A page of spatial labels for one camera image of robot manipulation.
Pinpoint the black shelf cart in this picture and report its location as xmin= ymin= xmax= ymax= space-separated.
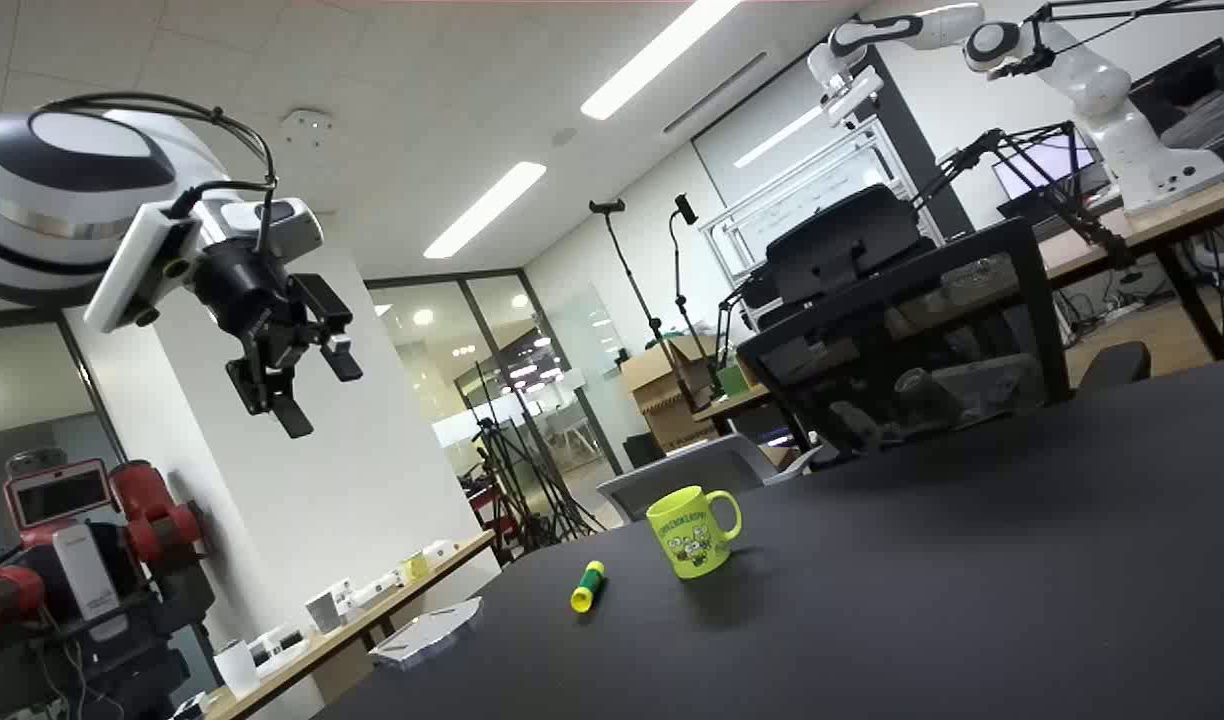
xmin=732 ymin=214 xmax=1076 ymax=462

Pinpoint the dark small chair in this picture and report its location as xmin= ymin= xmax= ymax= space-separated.
xmin=1072 ymin=335 xmax=1158 ymax=399

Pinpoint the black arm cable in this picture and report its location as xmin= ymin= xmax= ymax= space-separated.
xmin=23 ymin=86 xmax=285 ymax=257

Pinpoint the grey office chair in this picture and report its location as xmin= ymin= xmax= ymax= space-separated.
xmin=596 ymin=430 xmax=794 ymax=523

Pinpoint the red Baxter robot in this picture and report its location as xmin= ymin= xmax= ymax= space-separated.
xmin=0 ymin=453 xmax=225 ymax=720

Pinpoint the long wooden workbench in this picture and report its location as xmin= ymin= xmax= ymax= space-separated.
xmin=196 ymin=528 xmax=499 ymax=720

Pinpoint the wooden robot desk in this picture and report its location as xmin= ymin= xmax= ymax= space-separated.
xmin=1031 ymin=177 xmax=1224 ymax=366

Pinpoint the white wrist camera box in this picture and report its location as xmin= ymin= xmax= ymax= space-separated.
xmin=82 ymin=201 xmax=203 ymax=335

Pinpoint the short ceiling light strip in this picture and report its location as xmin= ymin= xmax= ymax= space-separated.
xmin=420 ymin=156 xmax=551 ymax=265

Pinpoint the long ceiling light strip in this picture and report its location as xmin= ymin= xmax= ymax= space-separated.
xmin=575 ymin=0 xmax=749 ymax=125

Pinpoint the green yellow glue stick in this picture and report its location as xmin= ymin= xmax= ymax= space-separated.
xmin=570 ymin=556 xmax=612 ymax=618

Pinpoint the black printer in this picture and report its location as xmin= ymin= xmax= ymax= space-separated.
xmin=735 ymin=180 xmax=949 ymax=317

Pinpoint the lime green mug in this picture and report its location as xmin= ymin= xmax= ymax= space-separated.
xmin=642 ymin=480 xmax=749 ymax=583

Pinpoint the black tripod stand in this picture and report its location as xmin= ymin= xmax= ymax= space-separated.
xmin=586 ymin=196 xmax=708 ymax=412

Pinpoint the white paper stack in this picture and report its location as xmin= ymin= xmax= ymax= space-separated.
xmin=365 ymin=592 xmax=490 ymax=671

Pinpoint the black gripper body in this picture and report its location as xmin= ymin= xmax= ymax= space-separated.
xmin=187 ymin=234 xmax=356 ymax=392

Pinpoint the black folded tripod cluster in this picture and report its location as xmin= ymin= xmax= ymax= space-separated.
xmin=454 ymin=355 xmax=603 ymax=566

